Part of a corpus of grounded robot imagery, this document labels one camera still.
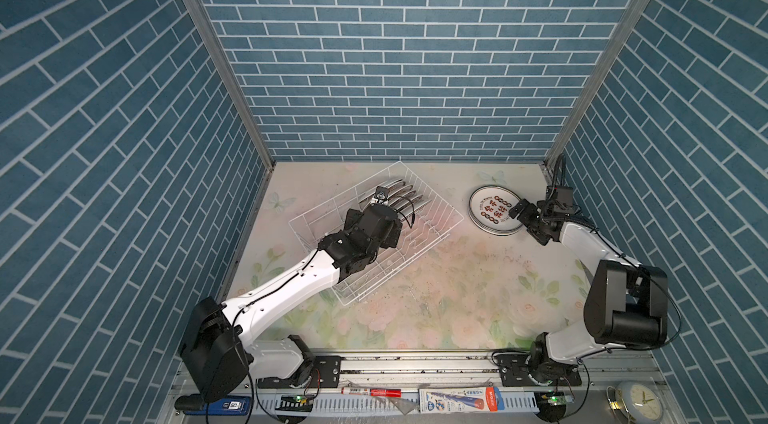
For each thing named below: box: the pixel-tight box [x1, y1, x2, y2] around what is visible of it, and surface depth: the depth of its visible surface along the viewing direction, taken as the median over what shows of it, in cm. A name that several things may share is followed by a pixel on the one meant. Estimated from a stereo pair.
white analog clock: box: [618, 380, 664, 424], surface depth 68 cm
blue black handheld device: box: [175, 394, 251, 415], surface depth 68 cm
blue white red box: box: [418, 387, 505, 414], surface depth 71 cm
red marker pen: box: [341, 387, 403, 398], surface depth 72 cm
